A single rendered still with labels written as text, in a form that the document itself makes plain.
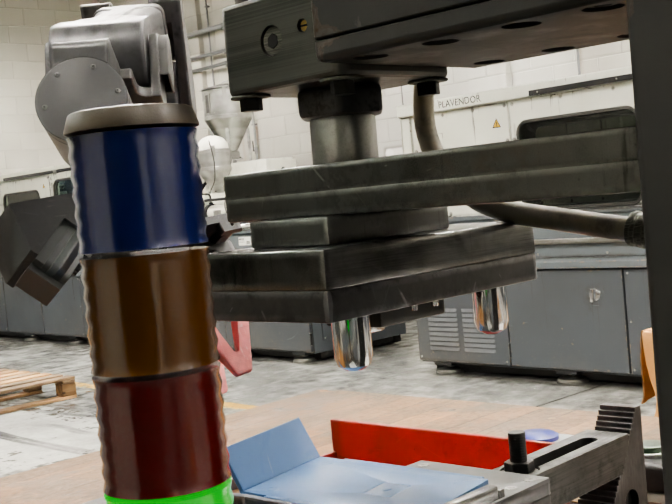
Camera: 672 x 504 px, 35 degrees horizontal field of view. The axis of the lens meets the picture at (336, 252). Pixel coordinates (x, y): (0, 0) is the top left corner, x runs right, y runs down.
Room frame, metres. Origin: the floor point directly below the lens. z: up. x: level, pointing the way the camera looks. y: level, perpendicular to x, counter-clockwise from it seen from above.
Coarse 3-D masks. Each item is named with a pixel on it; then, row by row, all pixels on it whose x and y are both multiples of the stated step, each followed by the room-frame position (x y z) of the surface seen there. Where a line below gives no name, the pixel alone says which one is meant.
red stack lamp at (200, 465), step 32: (96, 384) 0.30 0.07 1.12; (128, 384) 0.30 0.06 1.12; (160, 384) 0.30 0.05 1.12; (192, 384) 0.30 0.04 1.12; (96, 416) 0.31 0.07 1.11; (128, 416) 0.30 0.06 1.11; (160, 416) 0.30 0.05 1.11; (192, 416) 0.30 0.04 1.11; (224, 416) 0.31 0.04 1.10; (128, 448) 0.30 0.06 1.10; (160, 448) 0.30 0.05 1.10; (192, 448) 0.30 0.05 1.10; (224, 448) 0.31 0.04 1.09; (128, 480) 0.30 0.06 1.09; (160, 480) 0.30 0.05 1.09; (192, 480) 0.30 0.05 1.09; (224, 480) 0.31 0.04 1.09
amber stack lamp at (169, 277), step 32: (96, 256) 0.32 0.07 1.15; (128, 256) 0.30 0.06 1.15; (160, 256) 0.30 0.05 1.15; (192, 256) 0.30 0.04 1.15; (96, 288) 0.30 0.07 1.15; (128, 288) 0.30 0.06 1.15; (160, 288) 0.30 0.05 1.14; (192, 288) 0.30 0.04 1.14; (96, 320) 0.30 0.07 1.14; (128, 320) 0.30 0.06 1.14; (160, 320) 0.30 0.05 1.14; (192, 320) 0.30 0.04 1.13; (96, 352) 0.30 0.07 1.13; (128, 352) 0.30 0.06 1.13; (160, 352) 0.30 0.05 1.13; (192, 352) 0.30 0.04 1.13
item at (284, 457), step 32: (256, 448) 0.68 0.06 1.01; (288, 448) 0.69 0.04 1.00; (256, 480) 0.66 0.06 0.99; (288, 480) 0.66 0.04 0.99; (320, 480) 0.65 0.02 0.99; (352, 480) 0.64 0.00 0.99; (384, 480) 0.64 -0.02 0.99; (416, 480) 0.63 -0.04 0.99; (448, 480) 0.62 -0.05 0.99; (480, 480) 0.61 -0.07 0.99
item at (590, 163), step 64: (320, 128) 0.59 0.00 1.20; (256, 192) 0.59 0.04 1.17; (320, 192) 0.56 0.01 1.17; (384, 192) 0.53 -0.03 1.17; (448, 192) 0.50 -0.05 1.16; (512, 192) 0.48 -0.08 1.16; (576, 192) 0.45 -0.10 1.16; (256, 256) 0.54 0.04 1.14; (320, 256) 0.51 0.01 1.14; (384, 256) 0.54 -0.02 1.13; (448, 256) 0.58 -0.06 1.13; (512, 256) 0.62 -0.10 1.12; (256, 320) 0.55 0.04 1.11; (320, 320) 0.51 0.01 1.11; (384, 320) 0.57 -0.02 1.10
